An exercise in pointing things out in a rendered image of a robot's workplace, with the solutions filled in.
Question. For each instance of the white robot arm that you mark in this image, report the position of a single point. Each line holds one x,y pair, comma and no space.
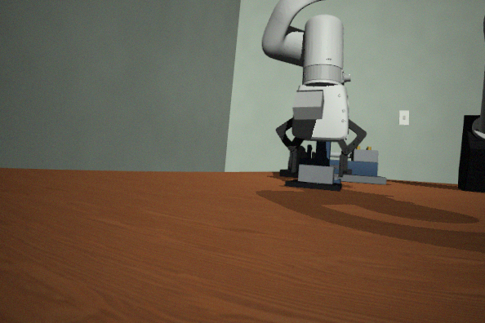
322,44

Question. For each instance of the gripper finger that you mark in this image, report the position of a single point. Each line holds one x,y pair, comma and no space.
346,150
291,145

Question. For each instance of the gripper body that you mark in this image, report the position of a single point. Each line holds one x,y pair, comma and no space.
335,123

